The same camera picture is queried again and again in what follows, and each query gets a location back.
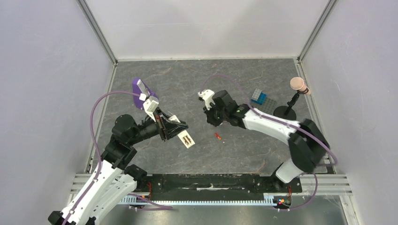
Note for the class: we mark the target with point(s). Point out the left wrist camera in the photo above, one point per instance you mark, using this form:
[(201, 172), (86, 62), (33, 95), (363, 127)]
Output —
[(149, 104)]

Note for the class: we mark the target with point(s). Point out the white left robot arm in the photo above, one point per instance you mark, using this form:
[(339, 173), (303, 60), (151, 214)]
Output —
[(114, 177)]

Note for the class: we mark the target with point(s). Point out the blue lego brick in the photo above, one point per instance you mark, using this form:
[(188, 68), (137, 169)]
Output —
[(260, 99)]

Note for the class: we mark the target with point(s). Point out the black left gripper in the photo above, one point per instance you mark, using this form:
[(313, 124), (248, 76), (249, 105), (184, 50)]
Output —
[(167, 127)]

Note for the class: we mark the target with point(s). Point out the white remote control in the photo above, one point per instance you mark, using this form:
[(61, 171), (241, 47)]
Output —
[(184, 136)]

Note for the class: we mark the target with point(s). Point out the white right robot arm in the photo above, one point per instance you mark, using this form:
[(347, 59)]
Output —
[(307, 144)]

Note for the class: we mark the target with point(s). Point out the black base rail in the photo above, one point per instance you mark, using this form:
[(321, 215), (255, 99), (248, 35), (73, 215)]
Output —
[(214, 187)]

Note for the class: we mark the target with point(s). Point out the grey lego baseplate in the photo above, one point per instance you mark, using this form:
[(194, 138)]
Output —
[(268, 106)]

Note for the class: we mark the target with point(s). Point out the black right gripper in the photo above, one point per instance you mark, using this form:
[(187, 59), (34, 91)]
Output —
[(210, 114)]

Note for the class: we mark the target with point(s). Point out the black microphone stand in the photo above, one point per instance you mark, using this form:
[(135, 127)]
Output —
[(286, 111)]

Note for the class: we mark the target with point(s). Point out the grey lego brick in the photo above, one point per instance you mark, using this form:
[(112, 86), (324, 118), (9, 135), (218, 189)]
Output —
[(256, 95)]

